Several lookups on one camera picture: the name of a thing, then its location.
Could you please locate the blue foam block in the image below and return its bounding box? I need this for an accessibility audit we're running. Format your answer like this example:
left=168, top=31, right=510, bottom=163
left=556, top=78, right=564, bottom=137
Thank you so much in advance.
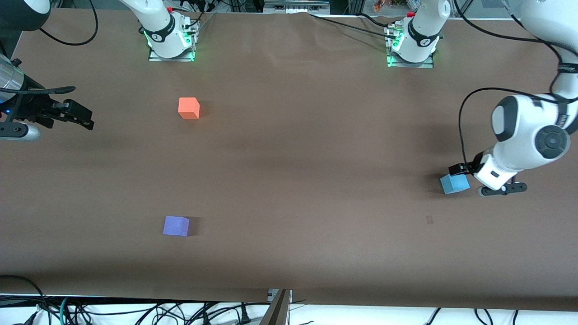
left=440, top=174, right=471, bottom=195

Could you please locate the orange foam block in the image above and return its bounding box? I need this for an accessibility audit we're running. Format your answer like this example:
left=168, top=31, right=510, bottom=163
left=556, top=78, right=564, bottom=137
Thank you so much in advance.
left=178, top=97, right=200, bottom=120

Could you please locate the purple foam block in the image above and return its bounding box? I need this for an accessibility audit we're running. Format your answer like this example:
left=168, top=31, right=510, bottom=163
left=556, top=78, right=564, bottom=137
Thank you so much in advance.
left=163, top=216, right=190, bottom=237

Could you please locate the brown table cover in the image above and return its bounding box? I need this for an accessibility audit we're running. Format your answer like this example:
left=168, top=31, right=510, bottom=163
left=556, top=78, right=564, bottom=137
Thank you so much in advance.
left=0, top=9, right=578, bottom=312

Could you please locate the colourful background object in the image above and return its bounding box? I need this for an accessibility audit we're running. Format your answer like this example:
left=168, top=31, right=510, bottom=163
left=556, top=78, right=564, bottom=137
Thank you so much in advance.
left=373, top=0, right=407, bottom=13

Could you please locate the grey metal beam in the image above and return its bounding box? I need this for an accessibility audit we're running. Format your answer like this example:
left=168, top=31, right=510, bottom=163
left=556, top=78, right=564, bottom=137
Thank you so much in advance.
left=260, top=289, right=293, bottom=325

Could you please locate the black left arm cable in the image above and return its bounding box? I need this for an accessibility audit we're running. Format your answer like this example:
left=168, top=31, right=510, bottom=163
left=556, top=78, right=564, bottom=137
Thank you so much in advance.
left=453, top=0, right=578, bottom=170

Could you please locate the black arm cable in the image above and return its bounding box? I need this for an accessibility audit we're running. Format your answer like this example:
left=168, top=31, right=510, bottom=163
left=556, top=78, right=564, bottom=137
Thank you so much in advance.
left=453, top=0, right=578, bottom=170
left=0, top=0, right=99, bottom=95

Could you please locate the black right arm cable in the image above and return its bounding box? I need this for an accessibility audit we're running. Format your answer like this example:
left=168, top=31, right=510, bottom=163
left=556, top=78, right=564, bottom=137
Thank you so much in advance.
left=0, top=0, right=99, bottom=95

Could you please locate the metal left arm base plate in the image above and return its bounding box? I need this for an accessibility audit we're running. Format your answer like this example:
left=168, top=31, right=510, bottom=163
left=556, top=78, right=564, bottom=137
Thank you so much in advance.
left=386, top=25, right=435, bottom=69

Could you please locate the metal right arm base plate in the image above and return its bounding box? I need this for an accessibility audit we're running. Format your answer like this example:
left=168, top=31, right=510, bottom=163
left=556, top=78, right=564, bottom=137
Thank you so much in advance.
left=148, top=20, right=199, bottom=62

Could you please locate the thick black floor cable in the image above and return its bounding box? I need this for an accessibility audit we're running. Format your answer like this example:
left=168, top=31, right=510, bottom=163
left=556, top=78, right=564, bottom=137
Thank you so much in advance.
left=0, top=275, right=46, bottom=325

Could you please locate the long black table cable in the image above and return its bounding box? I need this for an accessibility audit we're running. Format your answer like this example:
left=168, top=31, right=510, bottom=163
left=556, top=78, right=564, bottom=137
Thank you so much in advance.
left=308, top=13, right=400, bottom=39

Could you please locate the silver metal frame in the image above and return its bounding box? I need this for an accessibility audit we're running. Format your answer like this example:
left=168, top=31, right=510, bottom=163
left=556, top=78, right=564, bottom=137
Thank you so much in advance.
left=263, top=0, right=331, bottom=15

